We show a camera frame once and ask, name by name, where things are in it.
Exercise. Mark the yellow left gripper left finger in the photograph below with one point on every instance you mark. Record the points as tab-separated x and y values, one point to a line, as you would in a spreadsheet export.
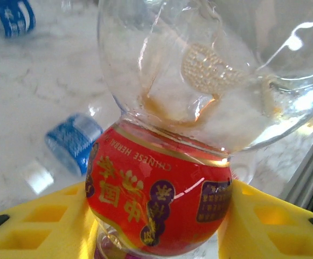
37	234

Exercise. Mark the aluminium table side rail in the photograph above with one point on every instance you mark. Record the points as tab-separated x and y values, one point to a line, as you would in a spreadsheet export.
304	162

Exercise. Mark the blue label plastic bottle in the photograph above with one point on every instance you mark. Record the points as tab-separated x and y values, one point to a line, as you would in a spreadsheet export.
72	143
12	19

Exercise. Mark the red label herbal tea bottle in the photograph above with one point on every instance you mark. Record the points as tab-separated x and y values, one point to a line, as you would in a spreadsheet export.
159	194

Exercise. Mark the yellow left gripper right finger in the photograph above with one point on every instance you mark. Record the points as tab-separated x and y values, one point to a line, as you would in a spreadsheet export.
274	232

